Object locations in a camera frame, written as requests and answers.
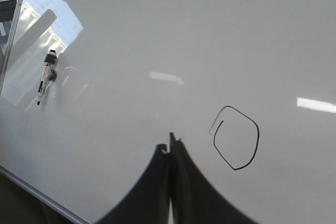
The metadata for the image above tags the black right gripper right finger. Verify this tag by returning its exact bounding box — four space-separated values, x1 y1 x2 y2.
170 132 255 223

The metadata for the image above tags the white black whiteboard marker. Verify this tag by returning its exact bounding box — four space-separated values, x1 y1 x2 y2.
37 49 57 105

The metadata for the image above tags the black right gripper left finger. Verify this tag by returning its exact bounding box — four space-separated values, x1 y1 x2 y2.
97 144 171 223

